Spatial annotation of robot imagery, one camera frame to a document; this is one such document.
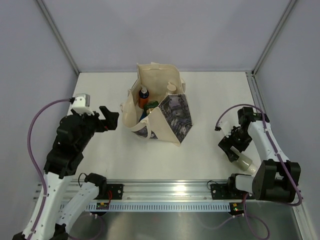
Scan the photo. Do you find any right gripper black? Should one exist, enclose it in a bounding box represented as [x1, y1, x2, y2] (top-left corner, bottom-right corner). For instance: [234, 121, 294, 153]
[218, 126, 253, 163]

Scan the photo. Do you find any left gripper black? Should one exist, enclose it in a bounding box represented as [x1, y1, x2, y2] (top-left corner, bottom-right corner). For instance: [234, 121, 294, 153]
[72, 105, 119, 150]

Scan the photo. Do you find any green bottle beige cap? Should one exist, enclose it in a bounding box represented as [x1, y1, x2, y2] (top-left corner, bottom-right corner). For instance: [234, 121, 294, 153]
[231, 147, 258, 176]

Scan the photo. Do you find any orange blue spray bottle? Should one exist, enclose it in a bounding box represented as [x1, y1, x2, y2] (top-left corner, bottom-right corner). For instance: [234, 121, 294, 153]
[138, 85, 150, 109]

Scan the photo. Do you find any beige pump bottle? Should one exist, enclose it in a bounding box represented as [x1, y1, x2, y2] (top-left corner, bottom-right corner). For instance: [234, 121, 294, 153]
[166, 82, 177, 95]

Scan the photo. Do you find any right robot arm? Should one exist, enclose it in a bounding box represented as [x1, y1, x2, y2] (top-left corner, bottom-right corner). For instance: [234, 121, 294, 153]
[215, 103, 303, 207]

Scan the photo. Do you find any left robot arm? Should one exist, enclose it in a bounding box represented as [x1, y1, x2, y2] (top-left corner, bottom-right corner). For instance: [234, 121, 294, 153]
[12, 106, 119, 240]

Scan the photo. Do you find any beige canvas tote bag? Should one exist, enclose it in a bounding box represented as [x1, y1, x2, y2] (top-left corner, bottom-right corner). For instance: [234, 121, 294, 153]
[120, 62, 193, 146]

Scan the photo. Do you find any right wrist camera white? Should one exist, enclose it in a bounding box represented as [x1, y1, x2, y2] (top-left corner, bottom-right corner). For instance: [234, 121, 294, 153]
[214, 121, 233, 138]

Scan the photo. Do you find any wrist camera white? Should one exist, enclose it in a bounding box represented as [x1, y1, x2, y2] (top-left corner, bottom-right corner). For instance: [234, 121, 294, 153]
[214, 121, 233, 138]
[71, 93, 93, 115]

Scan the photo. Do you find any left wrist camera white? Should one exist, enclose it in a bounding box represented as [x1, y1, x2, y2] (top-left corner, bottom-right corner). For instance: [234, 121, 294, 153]
[71, 93, 93, 115]

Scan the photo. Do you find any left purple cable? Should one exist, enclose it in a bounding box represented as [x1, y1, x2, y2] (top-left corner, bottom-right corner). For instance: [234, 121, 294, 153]
[22, 98, 107, 238]

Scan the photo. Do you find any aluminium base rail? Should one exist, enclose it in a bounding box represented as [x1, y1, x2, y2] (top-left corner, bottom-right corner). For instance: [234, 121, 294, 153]
[32, 179, 305, 202]

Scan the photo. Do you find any white slotted cable duct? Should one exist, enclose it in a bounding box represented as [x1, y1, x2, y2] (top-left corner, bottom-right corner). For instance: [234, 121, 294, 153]
[84, 202, 231, 212]

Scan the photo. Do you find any left aluminium frame post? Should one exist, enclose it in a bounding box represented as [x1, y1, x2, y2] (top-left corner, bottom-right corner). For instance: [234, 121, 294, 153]
[34, 0, 81, 77]

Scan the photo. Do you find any aluminium frame post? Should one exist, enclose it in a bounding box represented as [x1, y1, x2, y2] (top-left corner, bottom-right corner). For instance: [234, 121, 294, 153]
[34, 0, 81, 77]
[251, 0, 299, 77]

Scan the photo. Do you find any right aluminium frame post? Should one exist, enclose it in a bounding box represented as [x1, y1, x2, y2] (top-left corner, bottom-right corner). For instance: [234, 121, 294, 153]
[251, 0, 299, 77]

